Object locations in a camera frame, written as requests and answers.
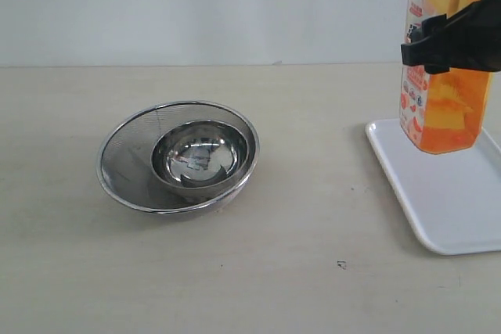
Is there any orange pump soap bottle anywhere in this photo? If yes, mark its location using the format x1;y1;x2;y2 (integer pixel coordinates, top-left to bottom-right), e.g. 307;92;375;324
399;0;492;154

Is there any small steel inner bowl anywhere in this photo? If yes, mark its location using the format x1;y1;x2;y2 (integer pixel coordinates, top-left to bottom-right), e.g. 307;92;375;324
151;120;250;200

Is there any steel mesh strainer basket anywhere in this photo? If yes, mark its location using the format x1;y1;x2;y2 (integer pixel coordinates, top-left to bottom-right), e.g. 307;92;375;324
96;100;260;216

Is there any white rectangular plastic tray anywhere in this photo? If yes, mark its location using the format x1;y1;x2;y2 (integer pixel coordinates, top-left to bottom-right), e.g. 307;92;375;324
365;119;500;256

